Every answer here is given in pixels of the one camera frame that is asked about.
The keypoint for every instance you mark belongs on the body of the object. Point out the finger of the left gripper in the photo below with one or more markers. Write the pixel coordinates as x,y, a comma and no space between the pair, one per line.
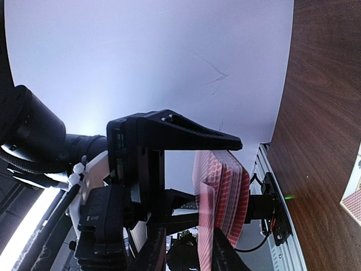
167,130

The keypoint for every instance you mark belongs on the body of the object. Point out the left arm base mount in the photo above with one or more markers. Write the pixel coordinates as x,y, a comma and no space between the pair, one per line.
269,206

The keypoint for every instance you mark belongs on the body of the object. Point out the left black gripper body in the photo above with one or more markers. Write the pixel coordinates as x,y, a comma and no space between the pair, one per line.
141,172

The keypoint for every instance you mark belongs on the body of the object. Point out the red card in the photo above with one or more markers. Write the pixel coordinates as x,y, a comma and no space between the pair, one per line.
206,226

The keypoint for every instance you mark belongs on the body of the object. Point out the red backed card deck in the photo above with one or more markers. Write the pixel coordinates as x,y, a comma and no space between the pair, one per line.
230,180

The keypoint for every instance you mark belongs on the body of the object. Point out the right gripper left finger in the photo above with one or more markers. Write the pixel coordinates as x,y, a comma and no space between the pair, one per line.
152,256

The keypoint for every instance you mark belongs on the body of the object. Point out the front aluminium rail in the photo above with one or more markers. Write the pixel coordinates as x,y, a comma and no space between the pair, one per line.
285,249

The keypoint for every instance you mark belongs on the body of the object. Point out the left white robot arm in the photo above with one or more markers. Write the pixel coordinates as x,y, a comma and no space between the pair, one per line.
34,141

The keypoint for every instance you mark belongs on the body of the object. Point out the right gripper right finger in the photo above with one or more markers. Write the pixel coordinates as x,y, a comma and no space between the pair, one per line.
224,257

